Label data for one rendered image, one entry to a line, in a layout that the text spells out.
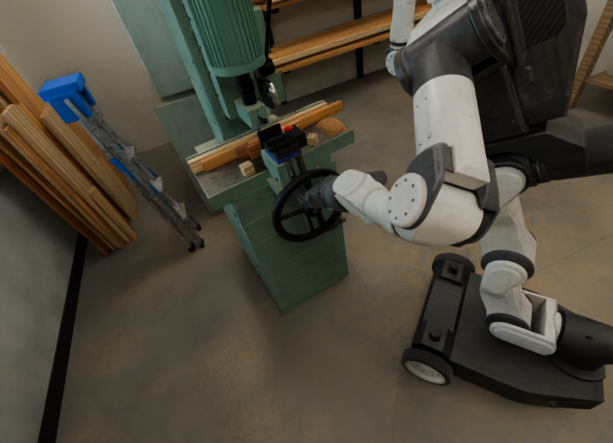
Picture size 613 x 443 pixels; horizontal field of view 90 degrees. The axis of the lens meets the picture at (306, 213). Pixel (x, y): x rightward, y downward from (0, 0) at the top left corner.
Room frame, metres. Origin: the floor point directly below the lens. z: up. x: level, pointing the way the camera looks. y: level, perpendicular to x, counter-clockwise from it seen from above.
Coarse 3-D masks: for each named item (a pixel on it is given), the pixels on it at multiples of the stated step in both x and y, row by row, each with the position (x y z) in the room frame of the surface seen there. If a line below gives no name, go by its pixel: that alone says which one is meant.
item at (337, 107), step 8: (336, 104) 1.20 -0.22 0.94; (312, 112) 1.17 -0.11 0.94; (320, 112) 1.17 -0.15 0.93; (328, 112) 1.18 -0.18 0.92; (336, 112) 1.20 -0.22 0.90; (304, 120) 1.14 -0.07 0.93; (312, 120) 1.15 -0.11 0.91; (256, 136) 1.08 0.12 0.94; (240, 144) 1.05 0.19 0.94; (224, 152) 1.02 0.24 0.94; (232, 152) 1.02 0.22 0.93; (208, 160) 0.99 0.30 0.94; (216, 160) 1.00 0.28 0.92; (224, 160) 1.01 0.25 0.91; (208, 168) 0.98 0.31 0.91
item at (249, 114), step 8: (240, 104) 1.09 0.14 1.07; (256, 104) 1.06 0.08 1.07; (264, 104) 1.05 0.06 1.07; (240, 112) 1.11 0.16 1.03; (248, 112) 1.02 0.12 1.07; (256, 112) 1.03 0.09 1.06; (264, 112) 1.04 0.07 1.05; (248, 120) 1.04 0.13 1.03; (256, 120) 1.03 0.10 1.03; (256, 128) 1.03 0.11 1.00
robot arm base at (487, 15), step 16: (480, 0) 0.49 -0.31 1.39; (480, 16) 0.46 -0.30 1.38; (496, 16) 0.50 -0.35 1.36; (480, 32) 0.45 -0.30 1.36; (496, 32) 0.45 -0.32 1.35; (400, 48) 0.56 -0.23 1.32; (496, 48) 0.45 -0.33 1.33; (400, 64) 0.53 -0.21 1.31; (480, 64) 0.49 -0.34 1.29; (496, 64) 0.47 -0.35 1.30; (400, 80) 0.52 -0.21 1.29
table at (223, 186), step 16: (304, 128) 1.14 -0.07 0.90; (320, 144) 0.99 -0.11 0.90; (336, 144) 1.01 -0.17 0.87; (240, 160) 1.00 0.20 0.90; (256, 160) 0.98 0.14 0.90; (208, 176) 0.95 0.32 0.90; (224, 176) 0.92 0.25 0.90; (240, 176) 0.90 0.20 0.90; (256, 176) 0.89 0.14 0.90; (208, 192) 0.85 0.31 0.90; (224, 192) 0.84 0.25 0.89; (240, 192) 0.86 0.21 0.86
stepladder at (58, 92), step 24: (48, 96) 1.47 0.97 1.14; (72, 96) 1.47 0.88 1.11; (72, 120) 1.46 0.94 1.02; (96, 120) 1.50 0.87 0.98; (120, 144) 1.61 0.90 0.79; (120, 168) 1.47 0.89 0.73; (144, 168) 1.63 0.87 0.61; (144, 192) 1.47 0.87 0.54; (168, 192) 1.65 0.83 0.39; (168, 216) 1.50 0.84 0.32
